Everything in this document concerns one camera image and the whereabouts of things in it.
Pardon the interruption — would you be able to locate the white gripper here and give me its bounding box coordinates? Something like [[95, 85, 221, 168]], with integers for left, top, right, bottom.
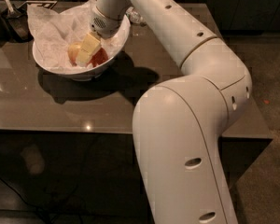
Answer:
[[76, 7, 122, 67]]

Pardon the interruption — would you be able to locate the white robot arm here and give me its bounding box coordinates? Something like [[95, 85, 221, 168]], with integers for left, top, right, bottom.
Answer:
[[90, 0, 252, 224]]

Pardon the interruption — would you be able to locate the red apple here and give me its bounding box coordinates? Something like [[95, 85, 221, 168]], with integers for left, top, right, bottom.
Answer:
[[89, 48, 108, 67]]

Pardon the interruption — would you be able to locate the yellow-red apple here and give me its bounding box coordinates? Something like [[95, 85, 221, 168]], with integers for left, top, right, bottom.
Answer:
[[67, 42, 82, 66]]

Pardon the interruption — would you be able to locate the white bowl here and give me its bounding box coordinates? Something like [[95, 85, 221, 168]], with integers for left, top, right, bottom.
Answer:
[[32, 4, 132, 82]]

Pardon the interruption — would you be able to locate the white crumpled paper liner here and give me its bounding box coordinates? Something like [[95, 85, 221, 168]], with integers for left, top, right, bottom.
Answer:
[[26, 0, 129, 73]]

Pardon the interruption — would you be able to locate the clear plastic water bottle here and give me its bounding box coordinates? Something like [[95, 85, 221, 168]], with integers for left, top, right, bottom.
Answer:
[[126, 7, 145, 25]]

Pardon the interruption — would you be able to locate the black patterned tray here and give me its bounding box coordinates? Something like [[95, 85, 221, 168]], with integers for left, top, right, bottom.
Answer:
[[19, 0, 57, 10]]

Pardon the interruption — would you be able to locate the dark dustpan with handle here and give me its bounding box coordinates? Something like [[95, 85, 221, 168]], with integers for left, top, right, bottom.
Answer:
[[3, 0, 33, 43]]

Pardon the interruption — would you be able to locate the black floor cable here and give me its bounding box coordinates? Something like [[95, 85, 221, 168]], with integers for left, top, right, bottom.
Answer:
[[0, 166, 85, 224]]

